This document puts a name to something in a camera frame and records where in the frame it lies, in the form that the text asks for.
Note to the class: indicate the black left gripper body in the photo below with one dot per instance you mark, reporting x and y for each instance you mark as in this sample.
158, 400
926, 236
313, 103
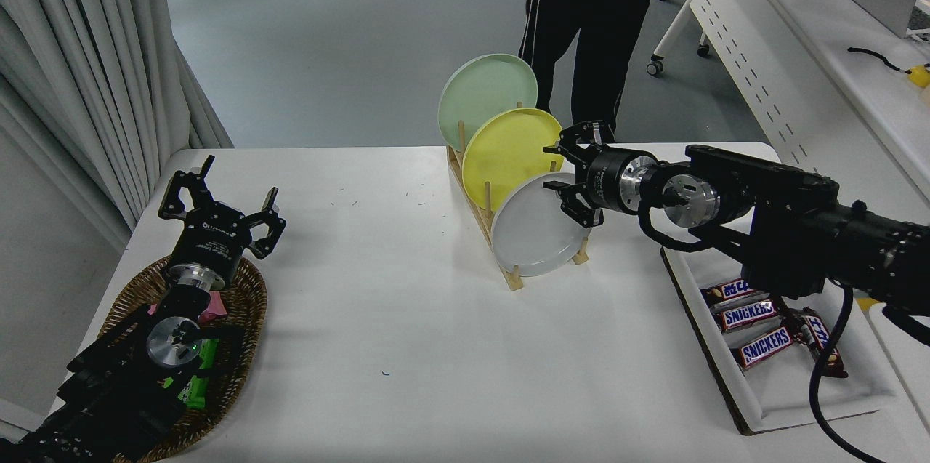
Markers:
212, 238

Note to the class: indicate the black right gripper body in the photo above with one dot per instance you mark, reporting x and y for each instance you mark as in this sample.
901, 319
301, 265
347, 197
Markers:
607, 179

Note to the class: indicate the grey plate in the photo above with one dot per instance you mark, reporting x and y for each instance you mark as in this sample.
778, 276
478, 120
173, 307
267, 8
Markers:
534, 234

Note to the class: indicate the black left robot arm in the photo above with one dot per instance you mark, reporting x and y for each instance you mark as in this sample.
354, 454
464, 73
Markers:
109, 397

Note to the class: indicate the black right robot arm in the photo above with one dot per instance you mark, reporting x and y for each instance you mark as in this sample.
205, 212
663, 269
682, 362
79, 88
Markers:
799, 230

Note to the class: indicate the yellow plate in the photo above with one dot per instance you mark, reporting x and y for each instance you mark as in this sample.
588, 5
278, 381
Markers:
508, 150

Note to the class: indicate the wooden plate rack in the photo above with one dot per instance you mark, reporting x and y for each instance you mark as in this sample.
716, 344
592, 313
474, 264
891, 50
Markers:
512, 280

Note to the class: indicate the pale green plate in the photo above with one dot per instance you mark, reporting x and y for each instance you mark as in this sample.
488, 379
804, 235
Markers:
479, 89

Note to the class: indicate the pink snack packet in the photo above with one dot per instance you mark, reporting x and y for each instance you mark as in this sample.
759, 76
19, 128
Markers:
215, 307

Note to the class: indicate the brown wicker basket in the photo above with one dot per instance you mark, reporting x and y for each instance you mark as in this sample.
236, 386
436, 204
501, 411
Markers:
243, 303

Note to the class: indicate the person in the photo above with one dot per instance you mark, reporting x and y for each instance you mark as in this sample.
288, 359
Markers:
596, 12

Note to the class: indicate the green snack packet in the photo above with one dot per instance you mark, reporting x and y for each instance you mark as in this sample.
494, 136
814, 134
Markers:
190, 392

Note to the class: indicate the grey curtain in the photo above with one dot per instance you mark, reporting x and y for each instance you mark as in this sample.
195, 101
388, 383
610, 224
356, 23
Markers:
80, 70

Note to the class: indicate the snack bar with Chinese print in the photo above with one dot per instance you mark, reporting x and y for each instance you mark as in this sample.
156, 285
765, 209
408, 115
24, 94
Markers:
730, 291
821, 339

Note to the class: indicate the white desk on casters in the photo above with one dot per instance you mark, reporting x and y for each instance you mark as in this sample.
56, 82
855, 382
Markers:
763, 49

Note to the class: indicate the white tray with brown edge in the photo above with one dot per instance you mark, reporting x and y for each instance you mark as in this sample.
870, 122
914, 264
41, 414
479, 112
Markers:
799, 397

